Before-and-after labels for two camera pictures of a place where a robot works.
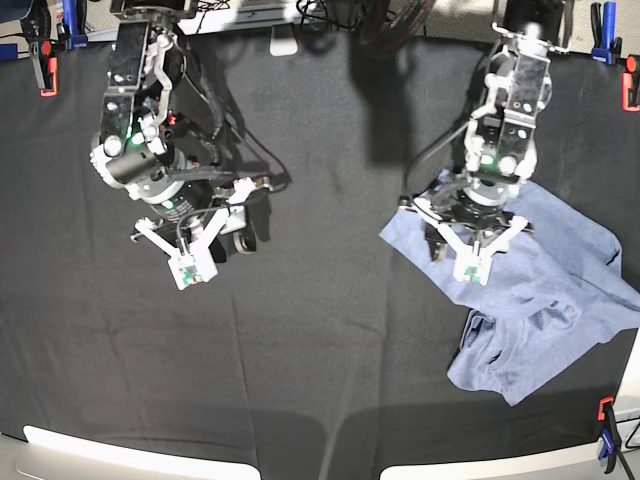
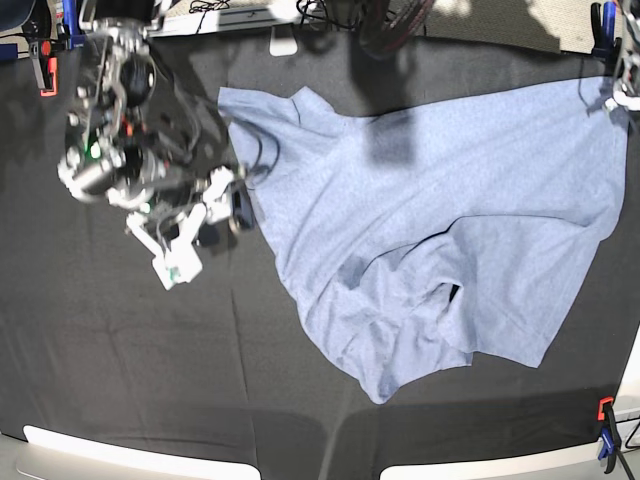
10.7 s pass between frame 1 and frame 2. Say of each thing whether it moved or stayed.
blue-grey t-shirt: moved
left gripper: moved
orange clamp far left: stayed
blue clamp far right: stayed
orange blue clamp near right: stayed
